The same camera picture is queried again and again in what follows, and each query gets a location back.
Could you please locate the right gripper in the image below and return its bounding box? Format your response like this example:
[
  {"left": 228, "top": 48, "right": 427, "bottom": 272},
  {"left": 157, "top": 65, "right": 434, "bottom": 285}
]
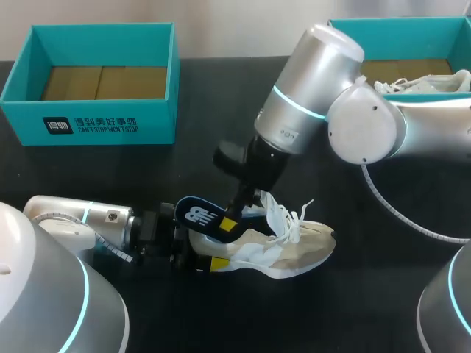
[{"left": 212, "top": 135, "right": 292, "bottom": 233}]

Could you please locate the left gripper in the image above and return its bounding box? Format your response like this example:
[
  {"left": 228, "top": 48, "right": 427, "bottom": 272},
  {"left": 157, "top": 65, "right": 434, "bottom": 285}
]
[{"left": 132, "top": 202, "right": 230, "bottom": 274}]

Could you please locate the blue and black insole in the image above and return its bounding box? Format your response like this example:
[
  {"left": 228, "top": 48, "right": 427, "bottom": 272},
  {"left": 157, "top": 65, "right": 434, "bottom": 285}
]
[{"left": 174, "top": 195, "right": 269, "bottom": 244}]

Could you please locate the beige and white sneaker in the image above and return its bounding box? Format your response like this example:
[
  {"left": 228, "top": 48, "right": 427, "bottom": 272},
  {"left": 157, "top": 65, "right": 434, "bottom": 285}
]
[{"left": 185, "top": 190, "right": 338, "bottom": 280}]

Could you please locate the teal box with printed side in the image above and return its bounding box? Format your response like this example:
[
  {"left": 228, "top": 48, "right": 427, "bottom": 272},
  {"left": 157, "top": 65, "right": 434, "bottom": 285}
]
[{"left": 0, "top": 22, "right": 181, "bottom": 147}]

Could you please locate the white cable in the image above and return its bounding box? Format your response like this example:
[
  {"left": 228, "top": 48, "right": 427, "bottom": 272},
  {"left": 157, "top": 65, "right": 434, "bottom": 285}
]
[
  {"left": 359, "top": 164, "right": 471, "bottom": 245},
  {"left": 29, "top": 214, "right": 134, "bottom": 264}
]

